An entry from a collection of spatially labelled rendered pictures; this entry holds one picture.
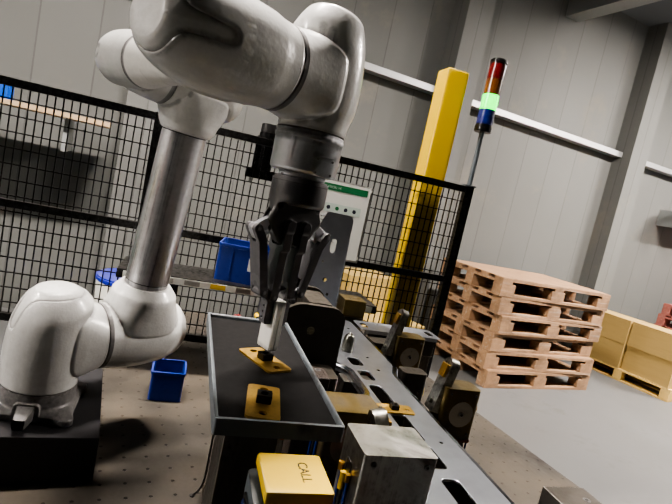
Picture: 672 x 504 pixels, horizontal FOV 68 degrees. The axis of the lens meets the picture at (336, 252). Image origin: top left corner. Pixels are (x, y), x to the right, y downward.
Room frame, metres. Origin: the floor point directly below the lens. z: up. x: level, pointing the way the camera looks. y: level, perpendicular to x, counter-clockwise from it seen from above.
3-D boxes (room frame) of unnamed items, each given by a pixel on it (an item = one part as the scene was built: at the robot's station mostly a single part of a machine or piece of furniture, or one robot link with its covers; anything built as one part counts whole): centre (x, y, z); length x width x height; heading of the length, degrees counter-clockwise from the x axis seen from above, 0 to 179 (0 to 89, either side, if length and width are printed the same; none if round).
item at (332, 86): (0.66, 0.07, 1.55); 0.13 x 0.11 x 0.16; 140
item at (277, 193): (0.67, 0.07, 1.37); 0.08 x 0.07 x 0.09; 132
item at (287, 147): (0.67, 0.07, 1.45); 0.09 x 0.09 x 0.06
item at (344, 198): (1.98, 0.02, 1.30); 0.23 x 0.02 x 0.31; 107
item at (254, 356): (0.67, 0.07, 1.17); 0.08 x 0.04 x 0.01; 42
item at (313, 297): (1.02, 0.04, 0.95); 0.18 x 0.13 x 0.49; 17
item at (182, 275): (1.78, 0.27, 1.02); 0.90 x 0.22 x 0.03; 107
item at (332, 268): (1.68, 0.02, 1.17); 0.12 x 0.01 x 0.34; 107
